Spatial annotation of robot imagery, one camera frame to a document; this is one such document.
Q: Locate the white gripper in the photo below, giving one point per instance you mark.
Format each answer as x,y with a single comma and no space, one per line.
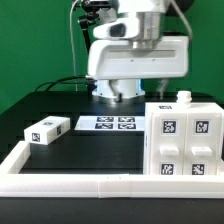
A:
113,60

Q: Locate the white cabinet body box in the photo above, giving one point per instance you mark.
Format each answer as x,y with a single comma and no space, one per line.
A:
185,105

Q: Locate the white cabinet top block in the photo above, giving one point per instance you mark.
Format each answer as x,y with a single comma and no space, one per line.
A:
47,130

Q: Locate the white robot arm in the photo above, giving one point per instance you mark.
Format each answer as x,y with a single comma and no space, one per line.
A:
136,40

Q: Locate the white marker base plate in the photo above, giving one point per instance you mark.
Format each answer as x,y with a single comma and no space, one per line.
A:
110,123

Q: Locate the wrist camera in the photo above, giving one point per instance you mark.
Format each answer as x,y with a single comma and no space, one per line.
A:
122,28

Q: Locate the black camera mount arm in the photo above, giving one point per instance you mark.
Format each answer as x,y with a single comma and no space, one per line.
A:
95,11

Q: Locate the white frame fence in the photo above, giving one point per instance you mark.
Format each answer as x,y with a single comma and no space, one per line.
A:
13,183

